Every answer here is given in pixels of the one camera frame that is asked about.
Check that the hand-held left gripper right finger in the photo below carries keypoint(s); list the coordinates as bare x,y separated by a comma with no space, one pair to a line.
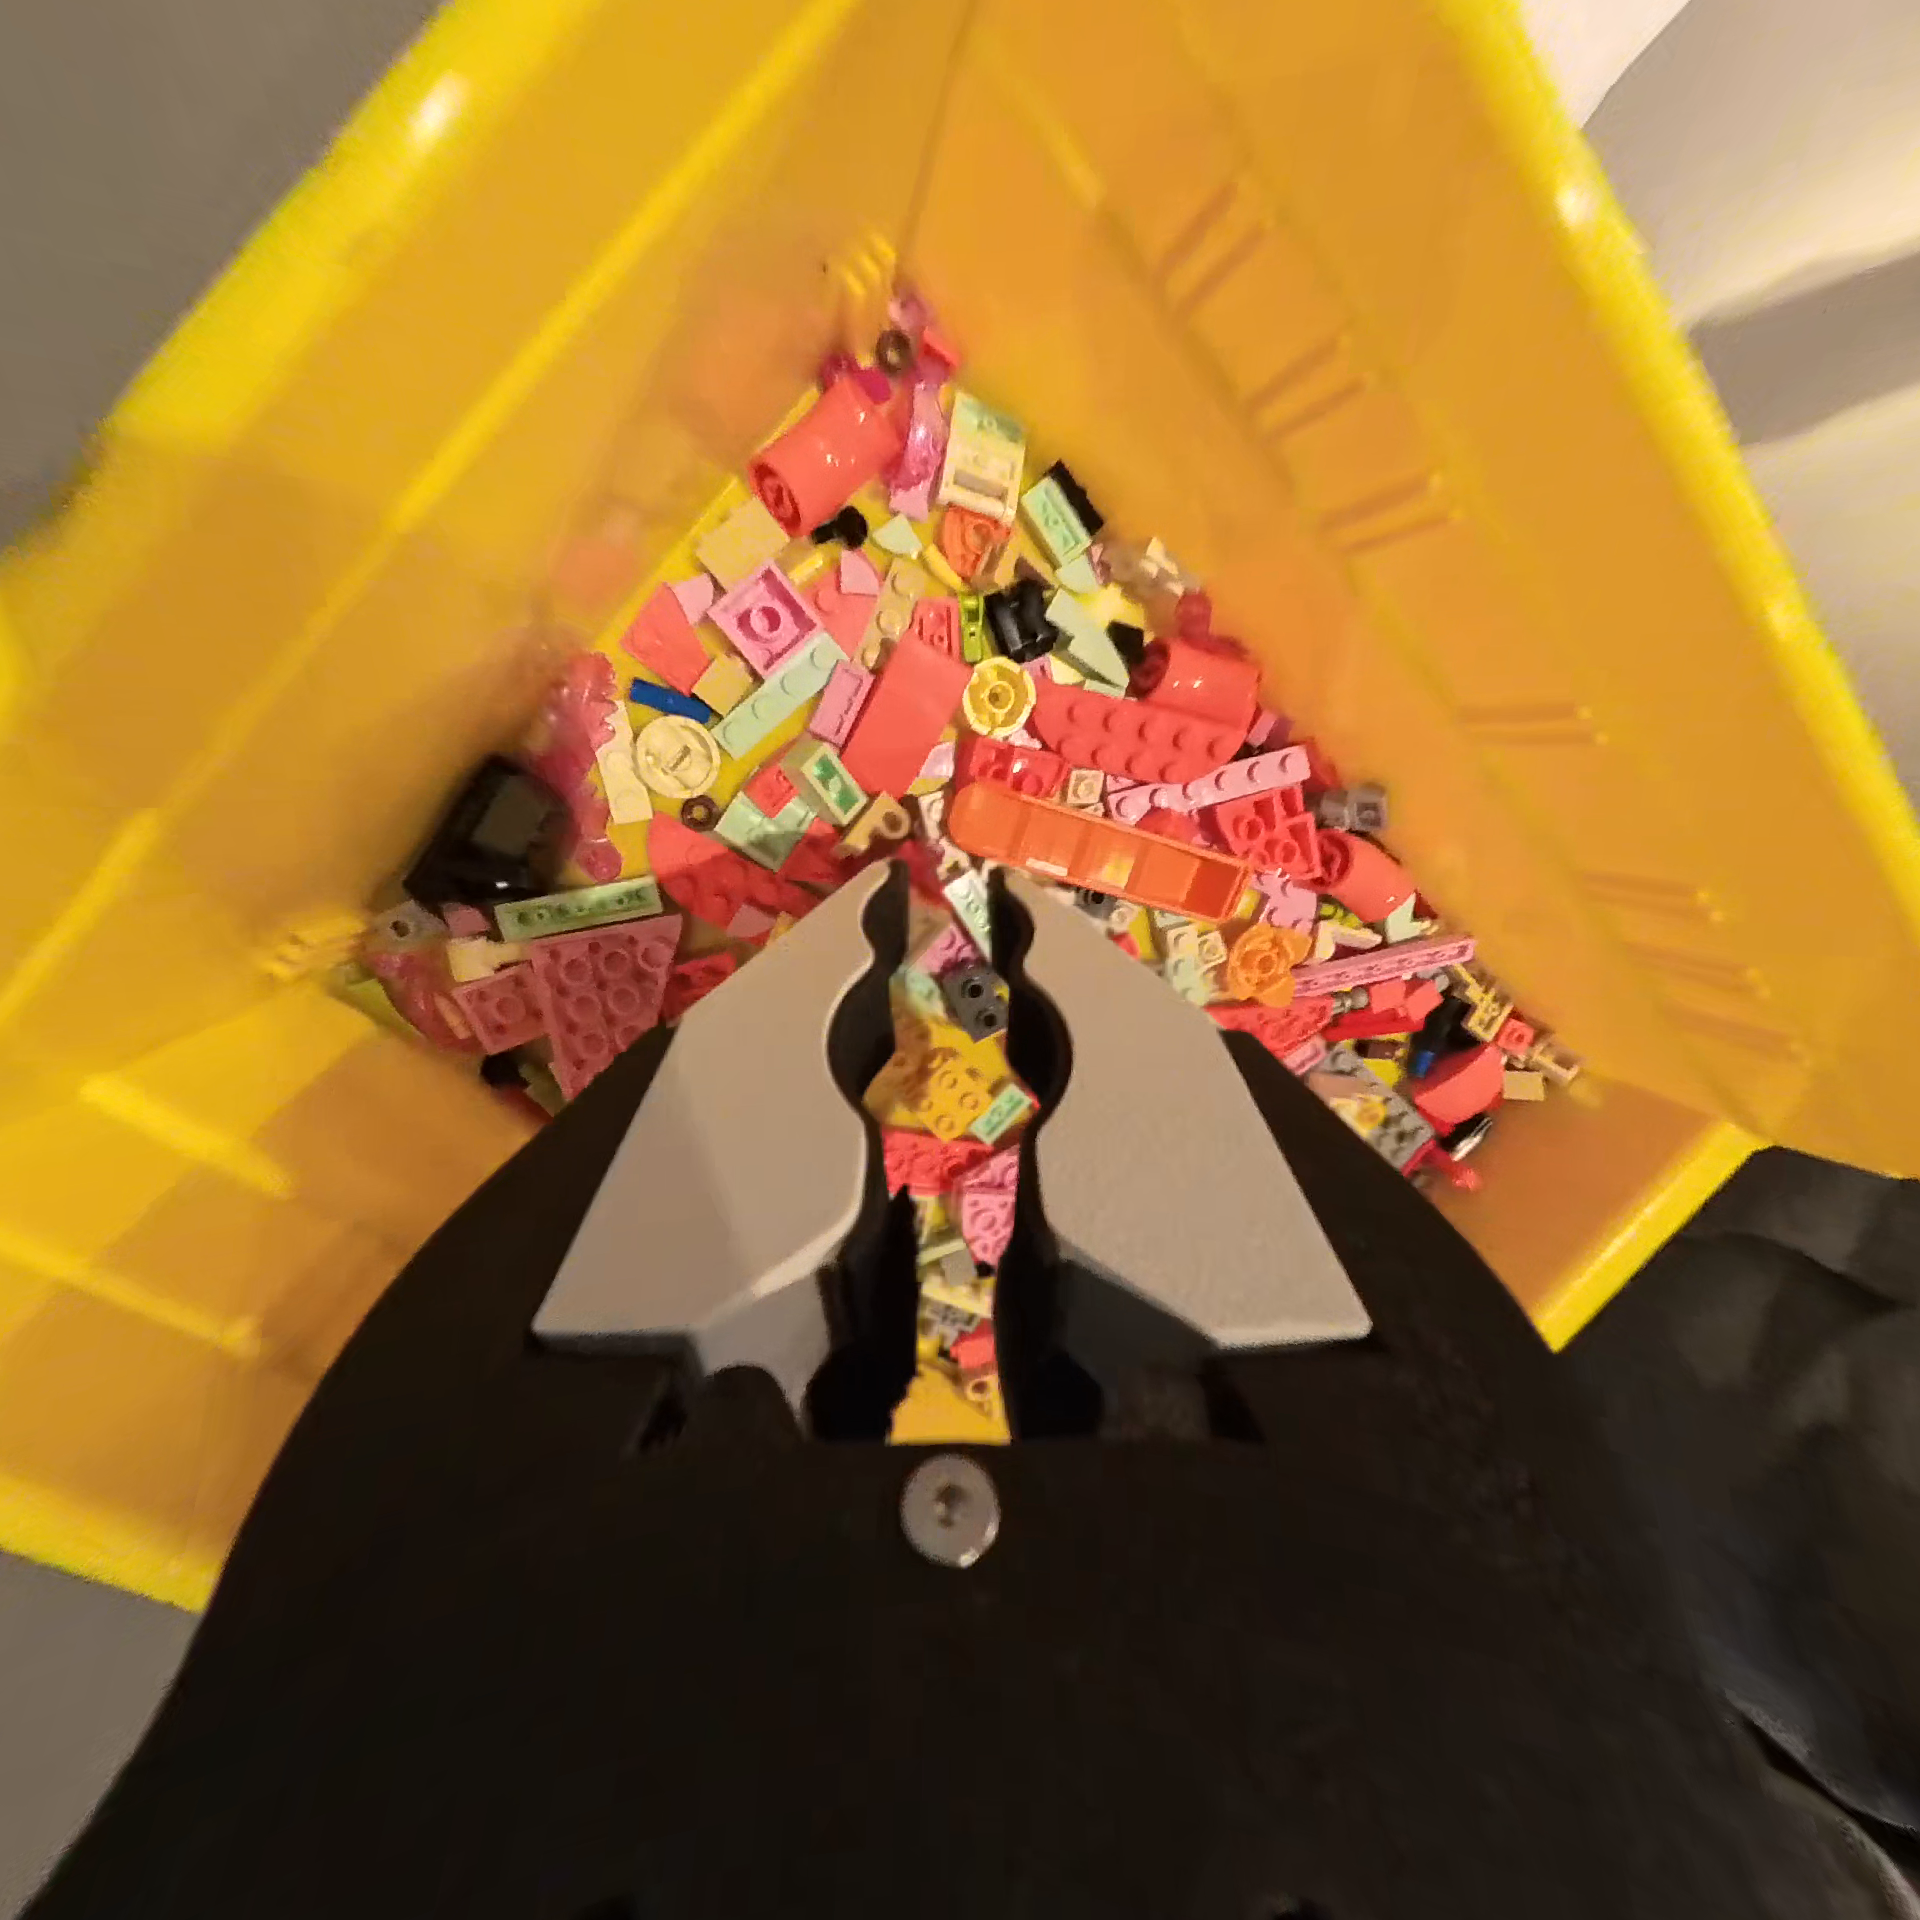
1199,1201

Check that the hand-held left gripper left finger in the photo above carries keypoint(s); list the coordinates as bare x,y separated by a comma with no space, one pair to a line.
689,1201

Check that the pile of toy bricks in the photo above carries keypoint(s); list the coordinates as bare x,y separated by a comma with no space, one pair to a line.
1050,721

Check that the yellow plastic bin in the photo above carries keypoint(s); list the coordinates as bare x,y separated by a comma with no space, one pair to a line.
1348,377

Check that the grey desk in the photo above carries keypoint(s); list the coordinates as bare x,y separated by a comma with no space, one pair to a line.
152,182

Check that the long orange toy brick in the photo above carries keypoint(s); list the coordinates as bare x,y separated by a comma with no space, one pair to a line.
1094,856

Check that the dark cloth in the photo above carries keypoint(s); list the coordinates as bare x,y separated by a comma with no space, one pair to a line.
1772,1426

